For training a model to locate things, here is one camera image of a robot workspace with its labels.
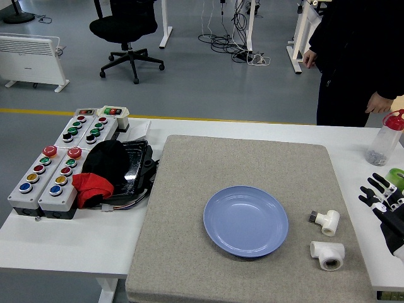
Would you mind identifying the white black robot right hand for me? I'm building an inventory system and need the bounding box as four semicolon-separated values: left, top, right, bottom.
358;172;404;263

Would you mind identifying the plain white pipe tee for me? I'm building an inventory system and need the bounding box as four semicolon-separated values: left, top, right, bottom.
309;241;345;272

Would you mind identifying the blue plate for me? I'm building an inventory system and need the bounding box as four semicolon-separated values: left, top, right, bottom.
203;185;290;258

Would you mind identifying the green tape roll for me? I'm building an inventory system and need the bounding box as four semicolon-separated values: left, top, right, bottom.
385;168;404;192

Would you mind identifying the clear bottle with red cap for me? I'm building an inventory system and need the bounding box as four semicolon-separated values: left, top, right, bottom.
365;109;404;167

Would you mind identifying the person's left hand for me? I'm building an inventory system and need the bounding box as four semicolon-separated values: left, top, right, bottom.
365;91;394;114

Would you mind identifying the person's hand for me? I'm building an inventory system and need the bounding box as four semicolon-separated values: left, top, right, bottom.
302;49;318;68
365;91;394;114

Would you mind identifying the person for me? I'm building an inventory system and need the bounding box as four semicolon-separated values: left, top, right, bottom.
302;0;404;128

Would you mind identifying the person's right hand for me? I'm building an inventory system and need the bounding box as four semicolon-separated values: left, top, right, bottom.
302;49;318;68

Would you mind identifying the grey-brown mat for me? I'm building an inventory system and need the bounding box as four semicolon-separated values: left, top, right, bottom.
125;134;377;303

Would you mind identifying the white desk leg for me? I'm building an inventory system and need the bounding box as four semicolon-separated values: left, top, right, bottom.
158;0;174;50
244;0;256;52

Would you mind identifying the black plastic tray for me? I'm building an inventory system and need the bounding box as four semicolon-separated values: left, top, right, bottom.
104;140;160;203

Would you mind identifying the white paper sheet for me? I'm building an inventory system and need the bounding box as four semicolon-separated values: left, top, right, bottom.
124;120;152;141

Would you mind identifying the black cloth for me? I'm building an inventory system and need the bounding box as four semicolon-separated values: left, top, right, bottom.
81;140;130;190

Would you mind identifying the white table leg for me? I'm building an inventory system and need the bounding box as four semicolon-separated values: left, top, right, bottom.
96;277;119;303

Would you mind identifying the red cloth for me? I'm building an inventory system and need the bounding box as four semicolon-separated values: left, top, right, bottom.
71;172;114;209

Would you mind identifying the grey four-button control box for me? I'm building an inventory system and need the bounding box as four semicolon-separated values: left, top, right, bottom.
77;115;117;150
54;114;95;149

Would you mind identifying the black office chair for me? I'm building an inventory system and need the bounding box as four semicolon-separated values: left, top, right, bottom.
89;0;165;85

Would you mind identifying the grey emergency-stop button box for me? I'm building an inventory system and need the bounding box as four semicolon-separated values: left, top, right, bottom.
37;146;85;220
7;145;59;217

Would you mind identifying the white panel heater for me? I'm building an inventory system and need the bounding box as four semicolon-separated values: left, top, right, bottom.
0;33;70;93

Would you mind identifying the black round stand base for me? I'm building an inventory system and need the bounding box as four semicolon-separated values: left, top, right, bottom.
3;0;35;25

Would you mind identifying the white desk frame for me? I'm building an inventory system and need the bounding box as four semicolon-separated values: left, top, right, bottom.
286;0;326;75

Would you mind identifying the black floor cable tangle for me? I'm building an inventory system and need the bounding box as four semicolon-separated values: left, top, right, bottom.
198;0;253;62

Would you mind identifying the coloured wire bundle with connector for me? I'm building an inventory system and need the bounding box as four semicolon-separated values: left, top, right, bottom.
100;192;149;213

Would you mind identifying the cream green-red switch box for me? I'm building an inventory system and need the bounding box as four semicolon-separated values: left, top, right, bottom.
96;105;130;131

